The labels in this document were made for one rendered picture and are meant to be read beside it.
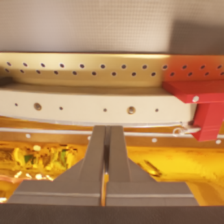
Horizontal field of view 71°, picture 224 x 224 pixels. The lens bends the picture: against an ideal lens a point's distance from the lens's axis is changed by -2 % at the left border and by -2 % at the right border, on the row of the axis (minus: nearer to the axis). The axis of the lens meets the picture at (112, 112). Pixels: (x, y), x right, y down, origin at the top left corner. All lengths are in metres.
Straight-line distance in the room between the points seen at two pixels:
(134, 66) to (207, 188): 0.35
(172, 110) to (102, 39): 0.15
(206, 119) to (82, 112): 0.20
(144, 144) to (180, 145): 0.09
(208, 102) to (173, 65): 0.08
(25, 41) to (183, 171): 0.41
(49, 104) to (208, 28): 0.25
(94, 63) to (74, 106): 0.07
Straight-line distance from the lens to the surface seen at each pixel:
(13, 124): 0.45
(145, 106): 0.26
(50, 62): 0.28
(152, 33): 0.24
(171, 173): 0.42
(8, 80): 0.36
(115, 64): 0.25
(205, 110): 0.28
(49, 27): 0.25
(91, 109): 0.26
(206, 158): 0.46
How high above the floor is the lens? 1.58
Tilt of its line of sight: 26 degrees up
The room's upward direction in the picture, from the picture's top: 179 degrees counter-clockwise
